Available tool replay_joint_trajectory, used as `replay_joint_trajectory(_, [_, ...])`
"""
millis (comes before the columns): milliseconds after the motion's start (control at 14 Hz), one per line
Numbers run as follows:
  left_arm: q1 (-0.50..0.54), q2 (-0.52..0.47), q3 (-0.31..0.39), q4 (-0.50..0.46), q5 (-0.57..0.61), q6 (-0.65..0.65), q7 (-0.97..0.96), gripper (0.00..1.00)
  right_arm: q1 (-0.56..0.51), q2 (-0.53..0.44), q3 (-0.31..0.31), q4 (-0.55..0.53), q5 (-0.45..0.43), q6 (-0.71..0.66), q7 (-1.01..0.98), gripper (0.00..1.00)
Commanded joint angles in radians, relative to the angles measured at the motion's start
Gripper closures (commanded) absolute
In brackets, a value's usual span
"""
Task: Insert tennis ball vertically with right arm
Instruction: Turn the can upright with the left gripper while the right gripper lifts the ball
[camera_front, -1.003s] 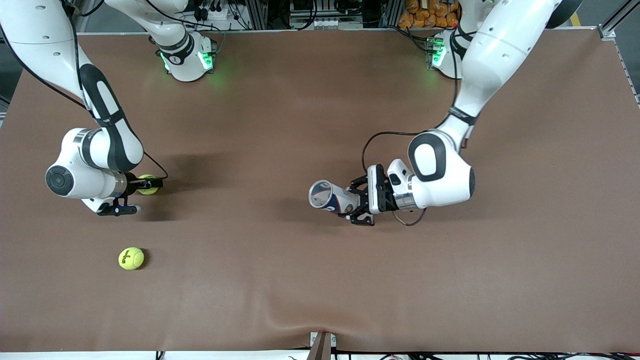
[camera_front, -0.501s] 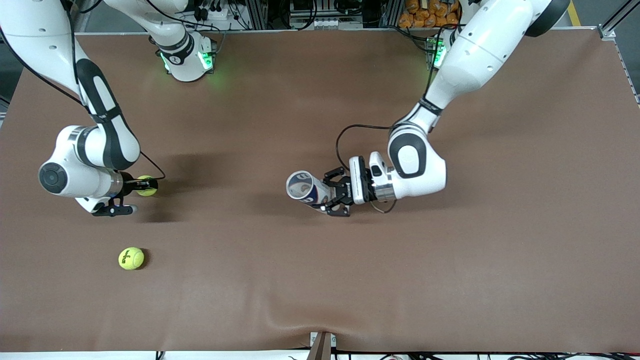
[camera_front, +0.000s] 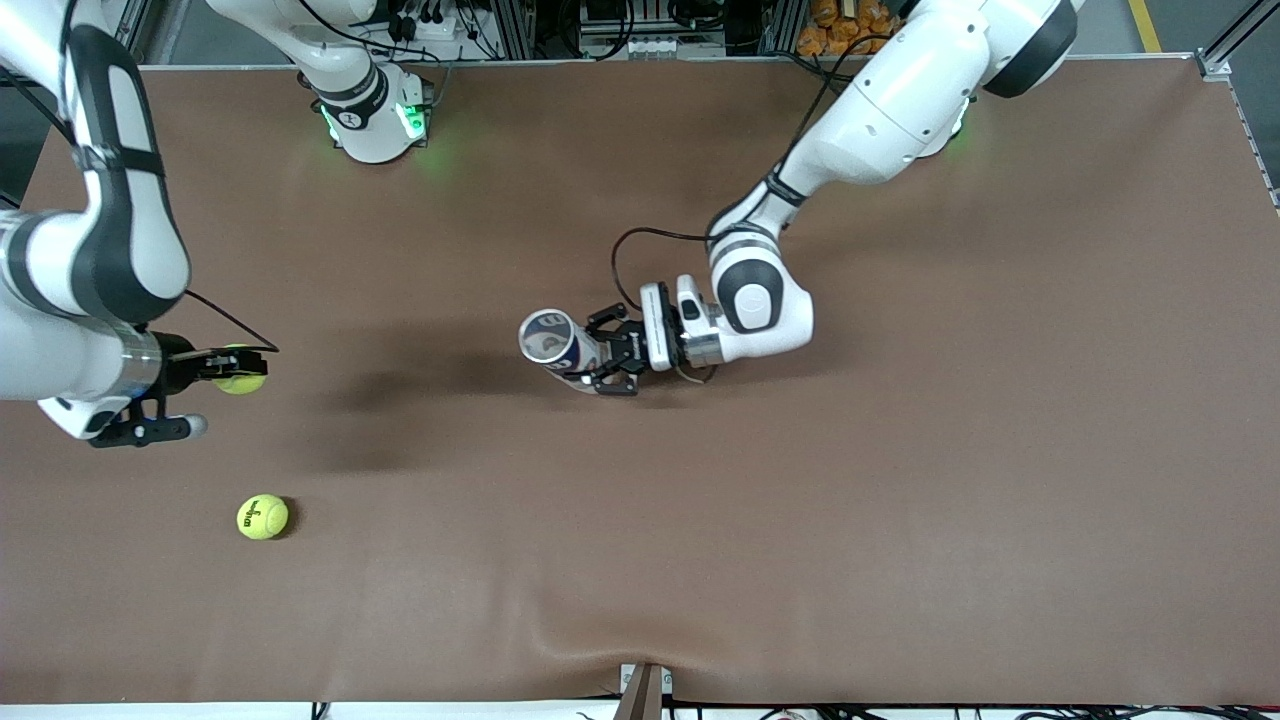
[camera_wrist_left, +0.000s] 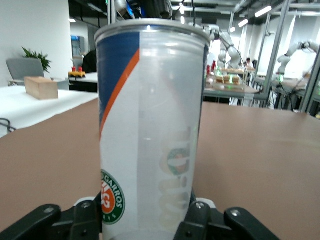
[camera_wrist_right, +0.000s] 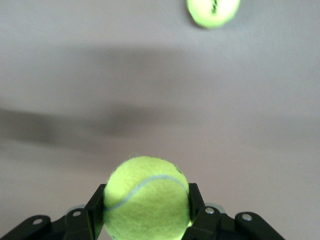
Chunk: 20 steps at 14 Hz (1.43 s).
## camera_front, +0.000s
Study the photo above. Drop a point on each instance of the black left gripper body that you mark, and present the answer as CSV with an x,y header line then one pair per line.
x,y
631,349

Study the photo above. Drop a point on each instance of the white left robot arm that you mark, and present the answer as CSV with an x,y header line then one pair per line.
x,y
900,100

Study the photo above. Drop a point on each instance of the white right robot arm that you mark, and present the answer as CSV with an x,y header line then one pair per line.
x,y
100,250

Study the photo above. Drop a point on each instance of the silver metal table bracket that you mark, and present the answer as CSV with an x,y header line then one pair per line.
x,y
666,680

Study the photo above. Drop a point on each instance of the brown mounting bar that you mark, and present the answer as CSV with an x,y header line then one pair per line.
x,y
640,700

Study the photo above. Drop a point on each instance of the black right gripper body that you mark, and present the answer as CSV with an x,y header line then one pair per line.
x,y
179,364

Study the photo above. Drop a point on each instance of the white terminal block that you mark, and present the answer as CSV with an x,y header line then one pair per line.
x,y
660,47

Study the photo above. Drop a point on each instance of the aluminium frame strut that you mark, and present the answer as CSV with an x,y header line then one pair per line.
x,y
140,30
1235,38

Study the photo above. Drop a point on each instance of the silver corner bracket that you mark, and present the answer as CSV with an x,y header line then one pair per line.
x,y
1216,68

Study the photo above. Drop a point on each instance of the yellow-green tennis ball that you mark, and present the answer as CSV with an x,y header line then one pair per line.
x,y
240,386
262,517

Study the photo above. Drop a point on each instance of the orange bread pile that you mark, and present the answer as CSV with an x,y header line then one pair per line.
x,y
830,30

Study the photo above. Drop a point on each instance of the clear tennis ball can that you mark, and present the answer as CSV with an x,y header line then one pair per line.
x,y
548,335

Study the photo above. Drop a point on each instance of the white power strip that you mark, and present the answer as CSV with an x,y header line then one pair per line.
x,y
430,25

